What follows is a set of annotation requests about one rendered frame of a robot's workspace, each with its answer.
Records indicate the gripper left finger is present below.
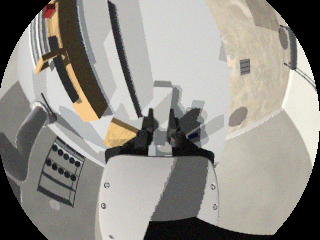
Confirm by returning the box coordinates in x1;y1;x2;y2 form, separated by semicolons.
105;108;154;164

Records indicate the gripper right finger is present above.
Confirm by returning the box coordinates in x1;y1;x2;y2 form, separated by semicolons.
167;109;215;166

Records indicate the white short cylinder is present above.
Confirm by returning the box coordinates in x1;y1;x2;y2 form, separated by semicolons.
157;135;172;153

